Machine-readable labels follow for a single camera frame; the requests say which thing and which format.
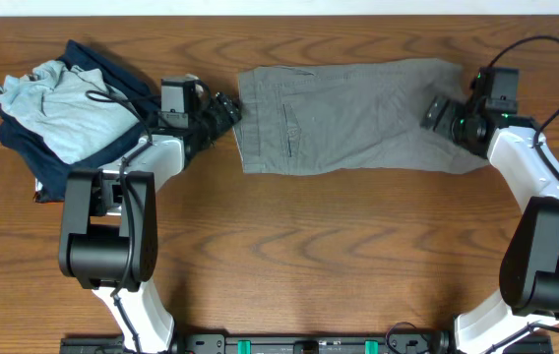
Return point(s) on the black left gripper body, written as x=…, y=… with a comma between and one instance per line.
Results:
x=225, y=113

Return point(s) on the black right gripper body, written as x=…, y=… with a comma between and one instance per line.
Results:
x=454, y=123

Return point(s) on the grey shorts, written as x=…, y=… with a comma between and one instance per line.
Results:
x=318, y=119

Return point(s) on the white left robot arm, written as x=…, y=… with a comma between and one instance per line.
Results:
x=109, y=238

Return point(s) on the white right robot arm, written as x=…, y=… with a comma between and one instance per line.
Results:
x=527, y=299

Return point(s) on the light grey folded shirt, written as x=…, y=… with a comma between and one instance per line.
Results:
x=52, y=102

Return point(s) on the navy blue folded garment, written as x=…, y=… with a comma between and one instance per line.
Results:
x=49, y=169

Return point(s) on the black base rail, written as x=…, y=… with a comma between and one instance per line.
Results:
x=402, y=339

